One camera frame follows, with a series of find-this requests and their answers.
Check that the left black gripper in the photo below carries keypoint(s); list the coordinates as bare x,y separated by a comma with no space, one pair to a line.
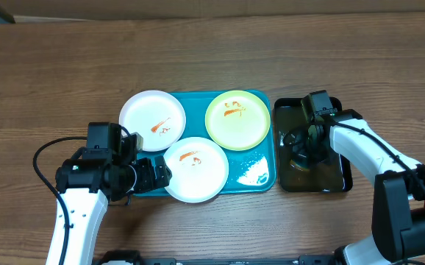
148,181

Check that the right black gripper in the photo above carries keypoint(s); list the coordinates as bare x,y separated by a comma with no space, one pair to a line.
309,157

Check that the green yellow sponge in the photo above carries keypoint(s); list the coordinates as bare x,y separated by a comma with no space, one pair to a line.
302,166

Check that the white plate front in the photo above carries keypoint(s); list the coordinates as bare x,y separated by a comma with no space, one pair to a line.
199,169

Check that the white plate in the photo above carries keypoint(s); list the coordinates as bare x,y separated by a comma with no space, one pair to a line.
157,116
199,169

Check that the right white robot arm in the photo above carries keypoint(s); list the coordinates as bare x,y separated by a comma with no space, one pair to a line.
398,218

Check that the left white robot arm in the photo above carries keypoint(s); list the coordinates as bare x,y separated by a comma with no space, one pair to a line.
85,188

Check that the black water tray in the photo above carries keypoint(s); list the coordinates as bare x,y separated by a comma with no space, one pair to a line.
332,175

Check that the teal plastic tray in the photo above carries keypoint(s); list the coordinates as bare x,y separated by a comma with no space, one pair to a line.
250,171

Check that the yellow-green plate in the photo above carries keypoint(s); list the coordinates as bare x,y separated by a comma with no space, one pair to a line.
237,120

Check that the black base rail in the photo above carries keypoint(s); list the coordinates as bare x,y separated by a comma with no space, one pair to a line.
134,257

